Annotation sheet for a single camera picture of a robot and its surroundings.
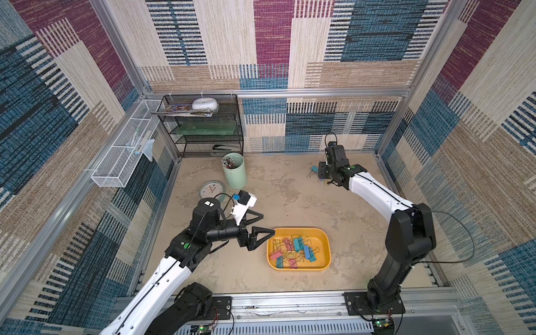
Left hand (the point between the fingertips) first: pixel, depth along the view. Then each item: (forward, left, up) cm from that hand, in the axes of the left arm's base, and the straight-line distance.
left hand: (266, 224), depth 65 cm
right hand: (+32, -25, -8) cm, 41 cm away
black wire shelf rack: (+58, +32, -6) cm, 67 cm away
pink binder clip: (-1, -3, -24) cm, 25 cm away
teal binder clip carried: (+4, -13, -25) cm, 29 cm away
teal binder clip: (-3, -5, -26) cm, 27 cm away
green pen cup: (+34, +14, -13) cm, 39 cm away
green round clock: (+31, +27, -23) cm, 47 cm away
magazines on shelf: (+51, +34, +8) cm, 62 cm away
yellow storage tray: (-1, -19, -26) cm, 32 cm away
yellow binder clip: (+4, -4, -25) cm, 26 cm away
